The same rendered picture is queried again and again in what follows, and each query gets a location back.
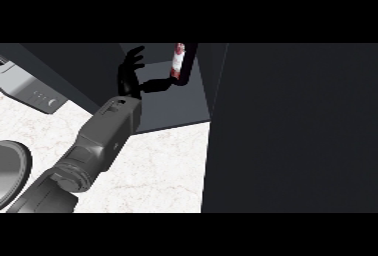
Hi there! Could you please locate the dark wine bottle red label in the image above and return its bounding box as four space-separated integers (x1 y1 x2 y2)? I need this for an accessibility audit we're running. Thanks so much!
168 42 199 87

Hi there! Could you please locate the dark grey cabinet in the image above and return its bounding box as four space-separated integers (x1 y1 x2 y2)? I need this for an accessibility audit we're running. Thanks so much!
0 42 230 136

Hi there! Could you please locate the dark grey cabinet door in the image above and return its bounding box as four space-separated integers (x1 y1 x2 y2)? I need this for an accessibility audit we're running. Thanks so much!
199 42 378 214

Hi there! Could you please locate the pale grey appliance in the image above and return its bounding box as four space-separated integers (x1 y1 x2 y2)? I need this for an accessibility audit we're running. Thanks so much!
0 55 69 115

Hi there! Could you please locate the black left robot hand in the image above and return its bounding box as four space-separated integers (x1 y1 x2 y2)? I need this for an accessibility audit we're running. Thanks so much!
115 45 174 100

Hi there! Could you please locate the grey round pan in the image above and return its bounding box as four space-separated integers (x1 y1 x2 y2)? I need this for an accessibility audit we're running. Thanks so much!
0 140 34 210

